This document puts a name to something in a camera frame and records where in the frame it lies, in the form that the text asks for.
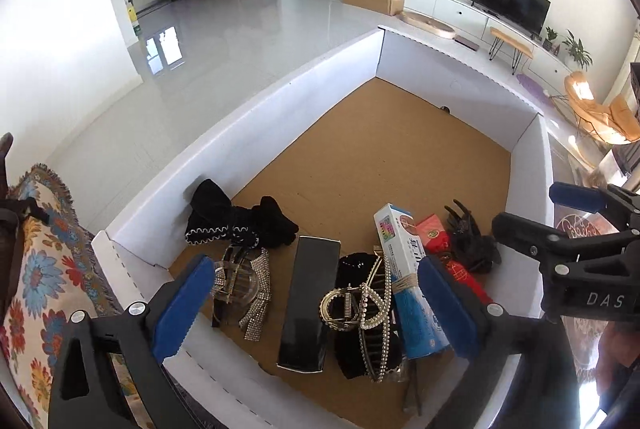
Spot black product box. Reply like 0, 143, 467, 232
276, 236, 342, 374

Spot red tube packet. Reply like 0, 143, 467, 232
416, 214, 493, 305

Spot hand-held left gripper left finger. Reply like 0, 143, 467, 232
48, 254, 217, 429

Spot white partition board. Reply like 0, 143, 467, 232
97, 25, 558, 429

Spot large leafy potted plant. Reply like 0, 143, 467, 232
560, 30, 593, 70

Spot dark wooden chair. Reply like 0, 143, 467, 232
0, 132, 46, 325

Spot brown cardboard carton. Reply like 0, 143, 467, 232
342, 0, 405, 17

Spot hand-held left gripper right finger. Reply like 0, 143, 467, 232
417, 256, 581, 429

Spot black velvet bow scrunchie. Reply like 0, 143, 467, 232
184, 179, 301, 251

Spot purple floor mat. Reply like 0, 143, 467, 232
515, 74, 551, 102

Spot person's right hand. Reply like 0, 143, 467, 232
595, 323, 640, 391

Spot floral blanket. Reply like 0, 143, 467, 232
0, 164, 166, 429

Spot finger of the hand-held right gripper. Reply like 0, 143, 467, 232
549, 182, 640, 230
491, 211, 567, 261

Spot wooden hairpin leg bench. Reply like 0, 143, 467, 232
489, 27, 535, 74

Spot blue white medicine box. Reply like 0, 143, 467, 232
374, 203, 453, 360

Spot orange lounge chair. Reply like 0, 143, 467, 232
600, 94, 640, 146
564, 71, 613, 140

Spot white tv cabinet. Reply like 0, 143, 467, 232
387, 0, 576, 84

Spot pearl hair claw black velvet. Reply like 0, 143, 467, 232
320, 251, 407, 384

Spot yellow green bin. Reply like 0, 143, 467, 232
126, 1, 142, 37

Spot beige oval floor mat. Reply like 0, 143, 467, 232
400, 9, 457, 40

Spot rhinestone bow hair claw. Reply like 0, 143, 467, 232
211, 245, 275, 342

